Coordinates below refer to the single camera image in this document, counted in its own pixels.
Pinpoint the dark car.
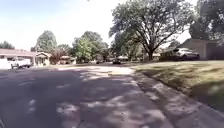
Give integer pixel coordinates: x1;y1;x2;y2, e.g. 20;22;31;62
112;58;122;65

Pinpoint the row of green trees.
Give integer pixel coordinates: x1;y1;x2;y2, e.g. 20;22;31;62
30;30;111;65

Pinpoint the large spreading tree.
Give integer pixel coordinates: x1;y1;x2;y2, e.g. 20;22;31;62
108;0;195;62

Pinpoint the grey asphalt road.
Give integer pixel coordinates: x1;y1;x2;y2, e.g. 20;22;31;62
0;63;224;128

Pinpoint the parked pale car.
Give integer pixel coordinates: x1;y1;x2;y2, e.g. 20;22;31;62
159;47;201;62

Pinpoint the concrete kerb gutter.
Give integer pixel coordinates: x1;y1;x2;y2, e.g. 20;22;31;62
128;68;224;128

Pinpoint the grass lawn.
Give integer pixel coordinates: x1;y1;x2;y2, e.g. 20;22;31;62
131;59;224;113

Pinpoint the low house with porch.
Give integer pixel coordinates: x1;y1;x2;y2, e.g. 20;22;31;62
0;48;53;67

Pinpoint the white pickup truck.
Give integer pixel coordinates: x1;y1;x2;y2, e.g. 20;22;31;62
0;57;33;70

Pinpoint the grey house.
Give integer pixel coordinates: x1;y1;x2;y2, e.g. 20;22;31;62
179;37;224;61

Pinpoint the dark tall tree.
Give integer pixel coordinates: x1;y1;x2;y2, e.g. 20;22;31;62
188;0;224;42

